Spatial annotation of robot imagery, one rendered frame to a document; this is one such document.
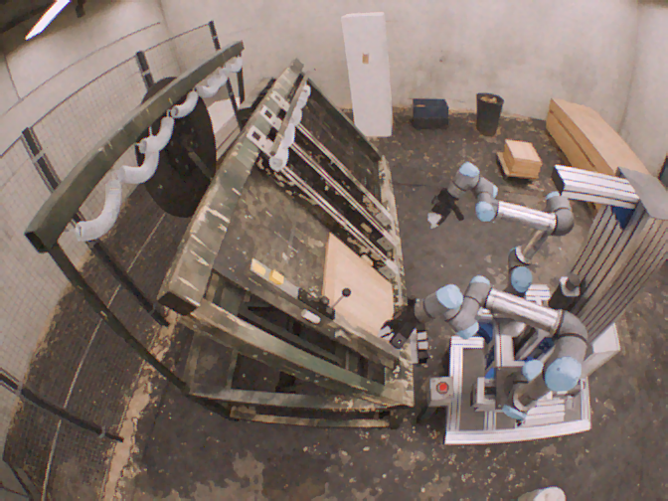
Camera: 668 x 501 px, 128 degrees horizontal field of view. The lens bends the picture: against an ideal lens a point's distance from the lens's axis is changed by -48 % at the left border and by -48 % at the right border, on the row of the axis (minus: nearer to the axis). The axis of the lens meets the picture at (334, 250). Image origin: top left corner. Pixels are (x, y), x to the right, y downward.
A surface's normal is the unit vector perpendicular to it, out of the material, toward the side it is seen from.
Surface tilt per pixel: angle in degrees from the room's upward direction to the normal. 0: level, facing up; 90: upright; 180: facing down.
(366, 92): 90
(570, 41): 90
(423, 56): 90
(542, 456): 0
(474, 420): 0
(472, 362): 0
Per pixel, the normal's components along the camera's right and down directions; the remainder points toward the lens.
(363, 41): -0.19, 0.75
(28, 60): 0.97, 0.06
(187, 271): 0.76, -0.40
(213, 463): -0.13, -0.66
